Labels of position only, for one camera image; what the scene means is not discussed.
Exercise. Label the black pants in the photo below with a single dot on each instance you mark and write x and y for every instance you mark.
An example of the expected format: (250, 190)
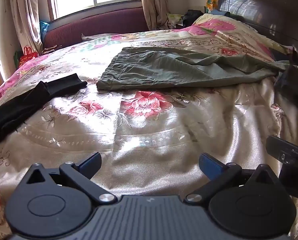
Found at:
(26, 100)

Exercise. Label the dark wooden headboard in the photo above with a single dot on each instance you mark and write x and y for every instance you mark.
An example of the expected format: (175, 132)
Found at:
(259, 5)

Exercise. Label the cream pillow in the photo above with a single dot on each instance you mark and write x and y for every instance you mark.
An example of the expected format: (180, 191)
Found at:
(93, 37)

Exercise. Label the green bag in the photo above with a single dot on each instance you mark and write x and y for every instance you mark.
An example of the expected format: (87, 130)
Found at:
(16, 60)

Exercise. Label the folded black garment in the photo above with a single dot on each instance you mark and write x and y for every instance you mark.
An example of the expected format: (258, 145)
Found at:
(292, 85)

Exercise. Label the black bag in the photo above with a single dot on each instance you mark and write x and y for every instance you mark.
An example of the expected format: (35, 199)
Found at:
(192, 17)

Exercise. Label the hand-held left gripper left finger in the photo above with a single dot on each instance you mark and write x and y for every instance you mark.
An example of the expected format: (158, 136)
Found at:
(90, 163)

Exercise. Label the dark red headboard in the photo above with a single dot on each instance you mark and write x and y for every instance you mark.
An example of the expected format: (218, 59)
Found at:
(96, 25)

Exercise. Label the blue plastic bag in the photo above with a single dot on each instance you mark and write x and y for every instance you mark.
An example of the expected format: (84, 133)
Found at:
(43, 30)

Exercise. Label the red gift bag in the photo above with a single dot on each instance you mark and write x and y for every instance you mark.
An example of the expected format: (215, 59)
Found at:
(28, 57)

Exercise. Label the yellow snack packet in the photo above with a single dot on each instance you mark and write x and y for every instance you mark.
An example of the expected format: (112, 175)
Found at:
(211, 2)

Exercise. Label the floral satin bedspread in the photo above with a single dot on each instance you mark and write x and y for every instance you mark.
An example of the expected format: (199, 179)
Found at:
(151, 135)

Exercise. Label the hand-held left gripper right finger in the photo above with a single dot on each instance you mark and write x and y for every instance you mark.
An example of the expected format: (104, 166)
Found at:
(210, 165)

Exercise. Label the beige curtain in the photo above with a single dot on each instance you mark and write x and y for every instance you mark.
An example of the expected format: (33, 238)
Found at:
(23, 12)
(152, 2)

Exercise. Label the green pants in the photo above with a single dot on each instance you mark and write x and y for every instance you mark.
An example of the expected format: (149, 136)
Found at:
(164, 67)

